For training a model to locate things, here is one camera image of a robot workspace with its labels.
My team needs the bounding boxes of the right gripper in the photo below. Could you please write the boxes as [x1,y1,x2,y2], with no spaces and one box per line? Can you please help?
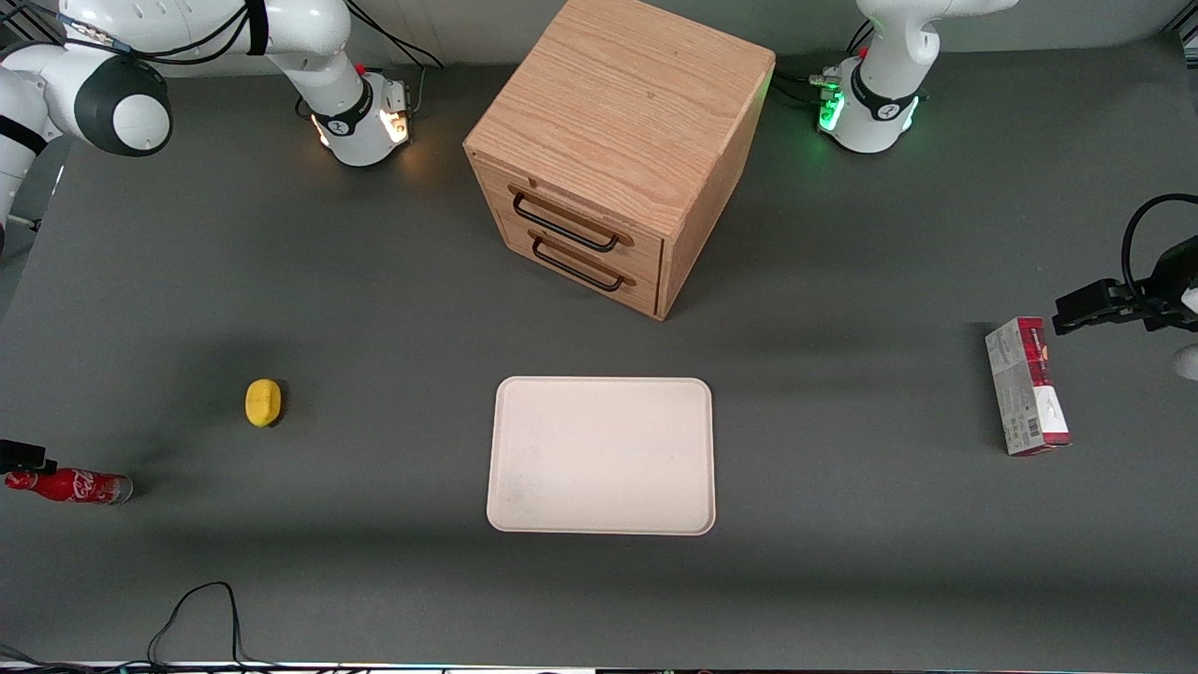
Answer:
[0,440,57,475]

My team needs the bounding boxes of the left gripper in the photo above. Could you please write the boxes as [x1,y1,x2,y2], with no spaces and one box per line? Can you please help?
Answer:
[1053,236,1198,380]

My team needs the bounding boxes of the red coke bottle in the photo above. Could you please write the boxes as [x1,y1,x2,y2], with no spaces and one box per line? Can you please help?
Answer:
[5,468,134,506]

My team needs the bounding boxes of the cream plastic tray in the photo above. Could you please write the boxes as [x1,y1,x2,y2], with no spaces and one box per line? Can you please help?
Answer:
[487,376,717,536]

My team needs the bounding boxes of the grey red carton box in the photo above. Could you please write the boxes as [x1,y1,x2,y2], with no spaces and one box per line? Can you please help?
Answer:
[985,316,1072,457]

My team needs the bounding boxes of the yellow lemon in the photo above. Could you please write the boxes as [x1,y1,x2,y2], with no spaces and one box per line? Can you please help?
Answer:
[245,379,282,429]

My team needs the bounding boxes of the wooden drawer cabinet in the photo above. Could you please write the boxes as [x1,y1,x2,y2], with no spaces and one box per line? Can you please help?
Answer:
[463,0,777,321]

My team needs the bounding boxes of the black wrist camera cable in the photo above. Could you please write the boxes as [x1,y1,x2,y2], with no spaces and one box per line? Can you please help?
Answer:
[1121,194,1198,302]
[19,0,256,65]

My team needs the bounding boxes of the thin black floor cable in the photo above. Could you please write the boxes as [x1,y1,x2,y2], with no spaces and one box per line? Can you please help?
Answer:
[148,582,282,671]

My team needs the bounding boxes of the black arm base cables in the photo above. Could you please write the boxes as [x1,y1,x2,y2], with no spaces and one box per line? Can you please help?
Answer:
[772,19,876,110]
[344,0,446,119]

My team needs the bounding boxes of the wooden drawer black handle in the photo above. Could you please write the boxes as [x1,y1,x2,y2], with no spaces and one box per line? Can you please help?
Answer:
[471,154,667,282]
[491,206,665,320]

